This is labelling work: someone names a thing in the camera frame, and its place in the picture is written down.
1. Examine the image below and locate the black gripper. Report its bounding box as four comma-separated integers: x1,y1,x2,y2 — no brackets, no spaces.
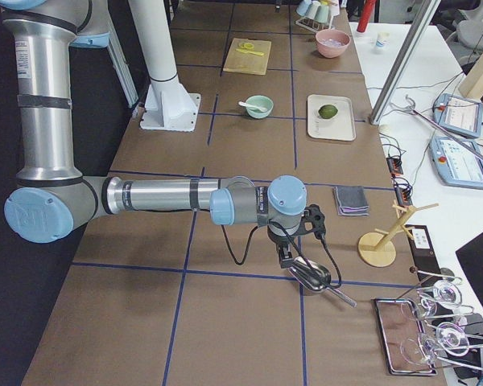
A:
267,204,326,269

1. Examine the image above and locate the light green bowl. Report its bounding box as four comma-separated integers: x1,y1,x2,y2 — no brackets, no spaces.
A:
246,95,274,119

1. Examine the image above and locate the white plastic spoon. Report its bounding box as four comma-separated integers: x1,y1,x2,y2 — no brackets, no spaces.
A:
238,101,268,113

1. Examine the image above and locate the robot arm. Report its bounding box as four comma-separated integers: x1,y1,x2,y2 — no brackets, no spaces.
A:
0,1,326,272

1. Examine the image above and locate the pink bowl with ice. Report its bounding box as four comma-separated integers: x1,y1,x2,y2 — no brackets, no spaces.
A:
315,29,351,59

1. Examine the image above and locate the metal scoop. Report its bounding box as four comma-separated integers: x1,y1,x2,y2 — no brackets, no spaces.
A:
288,257,357,307

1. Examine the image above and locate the grey folded cloth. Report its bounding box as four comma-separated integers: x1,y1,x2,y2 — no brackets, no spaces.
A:
334,185,369,216

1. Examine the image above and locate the wooden mug tree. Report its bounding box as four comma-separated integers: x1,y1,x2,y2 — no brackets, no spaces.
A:
357,200,439,268

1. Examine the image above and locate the metal tray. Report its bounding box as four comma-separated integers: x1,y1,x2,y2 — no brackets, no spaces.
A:
374,298,437,377

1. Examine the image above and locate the black box with label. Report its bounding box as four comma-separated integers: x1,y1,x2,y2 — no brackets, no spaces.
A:
407,224,440,273

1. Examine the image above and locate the cream rabbit tray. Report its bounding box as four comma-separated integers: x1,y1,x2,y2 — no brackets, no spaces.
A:
308,94,357,142

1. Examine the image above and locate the green avocado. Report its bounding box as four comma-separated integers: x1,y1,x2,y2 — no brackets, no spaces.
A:
318,105,338,120

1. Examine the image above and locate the wine glass far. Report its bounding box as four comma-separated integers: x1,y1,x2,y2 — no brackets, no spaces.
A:
394,277,474,321

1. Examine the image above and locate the wine glass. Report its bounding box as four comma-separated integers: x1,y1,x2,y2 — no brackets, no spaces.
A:
394,277,474,321
399,322,483,365

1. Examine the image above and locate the wine glass near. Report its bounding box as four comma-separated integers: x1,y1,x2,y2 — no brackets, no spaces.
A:
399,322,483,365

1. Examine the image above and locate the grabber reacher tool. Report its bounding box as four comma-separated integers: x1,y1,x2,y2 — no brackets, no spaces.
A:
404,94,483,170

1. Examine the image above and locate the lower teach pendant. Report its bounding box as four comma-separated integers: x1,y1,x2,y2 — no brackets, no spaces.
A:
429,136,483,190

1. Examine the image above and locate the teach pendant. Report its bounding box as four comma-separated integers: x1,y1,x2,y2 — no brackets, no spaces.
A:
429,136,483,190
433,93,483,138

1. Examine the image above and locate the bamboo cutting board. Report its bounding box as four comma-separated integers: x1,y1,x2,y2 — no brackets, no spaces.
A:
223,38,271,76

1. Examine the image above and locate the yellow plastic knife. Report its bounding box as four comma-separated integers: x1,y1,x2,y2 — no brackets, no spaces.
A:
236,48,265,56

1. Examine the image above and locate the upper teach pendant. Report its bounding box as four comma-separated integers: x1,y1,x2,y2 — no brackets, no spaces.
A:
433,93,483,138

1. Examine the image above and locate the green cup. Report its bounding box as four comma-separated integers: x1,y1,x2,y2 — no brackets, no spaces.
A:
314,4,329,24

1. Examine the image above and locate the white cup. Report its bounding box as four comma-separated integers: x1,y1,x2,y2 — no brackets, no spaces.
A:
305,0,321,19

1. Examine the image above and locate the light blue cup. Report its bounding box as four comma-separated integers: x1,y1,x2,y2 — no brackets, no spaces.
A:
296,0,312,17

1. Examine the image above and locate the red bottle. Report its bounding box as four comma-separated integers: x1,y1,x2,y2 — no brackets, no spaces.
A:
357,0,377,33

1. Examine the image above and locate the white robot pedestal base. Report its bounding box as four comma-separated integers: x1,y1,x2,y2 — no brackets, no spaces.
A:
129,0,201,132

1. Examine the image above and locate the white wire cup rack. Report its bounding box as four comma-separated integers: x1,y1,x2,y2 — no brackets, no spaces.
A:
295,16,334,32

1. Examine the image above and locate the aluminium frame post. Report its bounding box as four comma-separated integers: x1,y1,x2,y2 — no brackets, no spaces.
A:
369,0,440,125

